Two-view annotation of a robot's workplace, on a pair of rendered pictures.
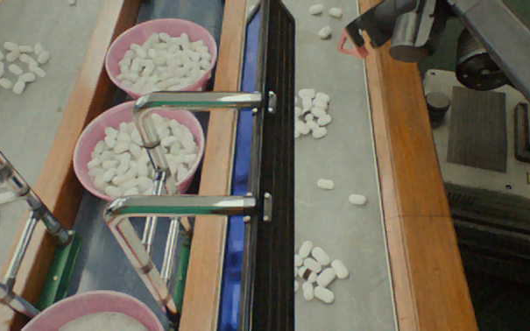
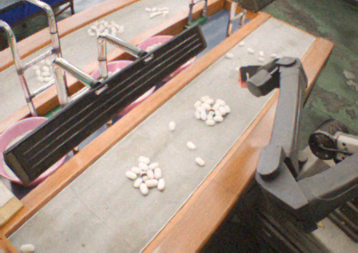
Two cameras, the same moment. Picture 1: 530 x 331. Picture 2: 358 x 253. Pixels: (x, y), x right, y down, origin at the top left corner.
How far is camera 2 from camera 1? 0.37 m
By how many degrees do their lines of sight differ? 18
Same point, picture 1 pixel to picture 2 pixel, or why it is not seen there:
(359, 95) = (248, 119)
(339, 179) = (200, 148)
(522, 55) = (284, 104)
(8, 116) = (89, 46)
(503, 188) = not seen: hidden behind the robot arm
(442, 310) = (192, 230)
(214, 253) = (111, 140)
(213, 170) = (142, 107)
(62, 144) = (95, 64)
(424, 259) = (204, 205)
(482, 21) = (284, 84)
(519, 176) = not seen: hidden behind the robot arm
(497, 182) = not seen: hidden behind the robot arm
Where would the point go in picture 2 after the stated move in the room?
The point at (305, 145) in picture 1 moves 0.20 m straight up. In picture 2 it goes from (198, 124) to (206, 81)
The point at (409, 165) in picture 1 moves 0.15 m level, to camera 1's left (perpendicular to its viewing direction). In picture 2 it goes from (240, 162) to (199, 140)
